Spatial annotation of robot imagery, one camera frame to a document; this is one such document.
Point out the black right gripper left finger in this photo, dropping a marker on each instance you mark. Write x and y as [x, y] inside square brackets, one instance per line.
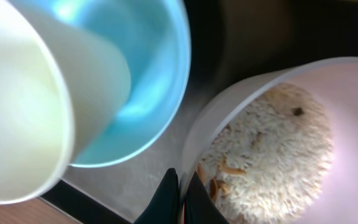
[164, 205]

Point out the leftover rice food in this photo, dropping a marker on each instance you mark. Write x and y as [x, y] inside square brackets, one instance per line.
[268, 163]

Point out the dark brown serving tray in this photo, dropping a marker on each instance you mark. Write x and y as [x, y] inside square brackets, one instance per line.
[231, 40]

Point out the light blue bowl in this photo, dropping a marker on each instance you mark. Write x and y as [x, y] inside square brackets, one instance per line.
[154, 37]

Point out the white paper cup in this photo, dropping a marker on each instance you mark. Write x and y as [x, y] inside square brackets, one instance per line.
[60, 87]

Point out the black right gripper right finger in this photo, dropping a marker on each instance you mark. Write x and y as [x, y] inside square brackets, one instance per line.
[198, 207]

